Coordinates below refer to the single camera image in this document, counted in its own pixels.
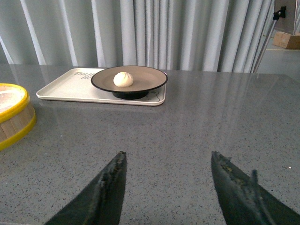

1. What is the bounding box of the white steamer liner cloth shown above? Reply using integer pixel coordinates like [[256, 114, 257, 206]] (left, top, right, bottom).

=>
[[0, 86, 25, 113]]

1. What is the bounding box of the metal light stand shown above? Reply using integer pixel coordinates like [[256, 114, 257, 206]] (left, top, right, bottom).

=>
[[251, 6, 286, 73]]

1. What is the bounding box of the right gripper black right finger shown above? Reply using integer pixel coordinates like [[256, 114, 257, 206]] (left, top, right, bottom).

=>
[[211, 151, 300, 225]]

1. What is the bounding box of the grey reflector panel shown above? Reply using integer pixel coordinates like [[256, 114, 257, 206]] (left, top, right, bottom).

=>
[[274, 0, 300, 35]]

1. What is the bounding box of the white steamed bun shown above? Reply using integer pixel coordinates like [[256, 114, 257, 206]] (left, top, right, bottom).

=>
[[113, 71, 134, 87]]

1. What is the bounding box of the yellow rimmed bamboo steamer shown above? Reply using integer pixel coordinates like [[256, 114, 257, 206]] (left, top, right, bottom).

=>
[[0, 83, 37, 150]]

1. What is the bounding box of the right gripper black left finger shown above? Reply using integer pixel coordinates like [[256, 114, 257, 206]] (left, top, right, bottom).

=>
[[46, 151, 127, 225]]

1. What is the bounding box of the brown cardboard box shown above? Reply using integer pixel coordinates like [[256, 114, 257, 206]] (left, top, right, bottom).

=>
[[273, 31, 300, 50]]

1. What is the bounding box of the brown plate with black rim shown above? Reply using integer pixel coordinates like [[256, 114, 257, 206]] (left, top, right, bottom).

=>
[[91, 66, 168, 100]]

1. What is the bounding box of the grey pleated curtain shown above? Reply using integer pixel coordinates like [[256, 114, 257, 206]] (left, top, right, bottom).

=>
[[0, 0, 273, 73]]

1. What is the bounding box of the white bear print tray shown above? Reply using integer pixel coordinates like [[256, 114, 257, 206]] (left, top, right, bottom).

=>
[[36, 68, 166, 106]]

